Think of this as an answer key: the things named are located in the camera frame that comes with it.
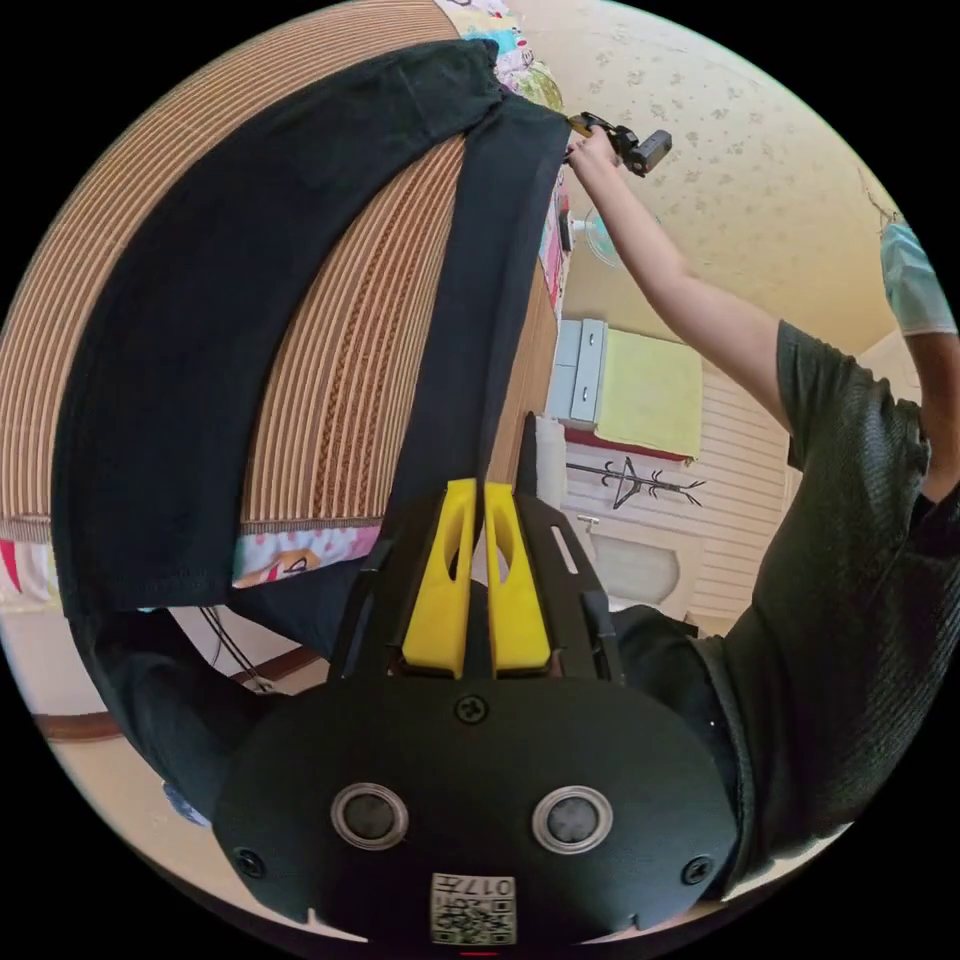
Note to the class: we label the black pants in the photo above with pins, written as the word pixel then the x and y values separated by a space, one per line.
pixel 187 337

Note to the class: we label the person's right forearm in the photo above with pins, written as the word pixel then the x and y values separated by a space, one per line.
pixel 675 277

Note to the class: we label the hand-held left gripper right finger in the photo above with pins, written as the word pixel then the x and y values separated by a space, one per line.
pixel 517 615

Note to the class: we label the person's right hand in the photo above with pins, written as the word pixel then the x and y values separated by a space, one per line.
pixel 595 156

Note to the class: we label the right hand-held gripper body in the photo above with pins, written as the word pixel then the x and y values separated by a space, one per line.
pixel 611 139

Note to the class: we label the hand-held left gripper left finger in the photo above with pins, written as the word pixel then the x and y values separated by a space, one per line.
pixel 439 600

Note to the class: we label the person's body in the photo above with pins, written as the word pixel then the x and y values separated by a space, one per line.
pixel 825 570

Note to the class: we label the green fan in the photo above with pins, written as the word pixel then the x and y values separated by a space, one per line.
pixel 600 236

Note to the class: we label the yellow cloth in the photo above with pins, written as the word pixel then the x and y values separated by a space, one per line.
pixel 649 394

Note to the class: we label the black coat stand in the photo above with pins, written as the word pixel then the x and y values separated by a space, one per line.
pixel 626 484

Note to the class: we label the grey cupboard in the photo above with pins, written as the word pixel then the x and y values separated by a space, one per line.
pixel 579 367

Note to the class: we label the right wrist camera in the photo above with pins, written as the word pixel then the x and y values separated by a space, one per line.
pixel 651 152

